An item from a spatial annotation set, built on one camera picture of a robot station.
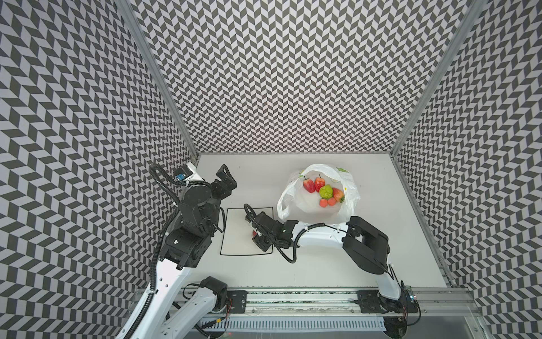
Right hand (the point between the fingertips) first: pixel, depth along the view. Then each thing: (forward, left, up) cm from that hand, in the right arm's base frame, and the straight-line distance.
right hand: (260, 240), depth 87 cm
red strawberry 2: (+27, -28, +2) cm, 39 cm away
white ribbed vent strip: (-28, -15, -1) cm, 32 cm away
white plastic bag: (+18, -17, -2) cm, 24 cm away
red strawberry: (+26, -23, +2) cm, 35 cm away
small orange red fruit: (+17, -33, +1) cm, 37 cm away
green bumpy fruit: (+21, -30, +4) cm, 37 cm away
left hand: (+7, +10, +36) cm, 38 cm away
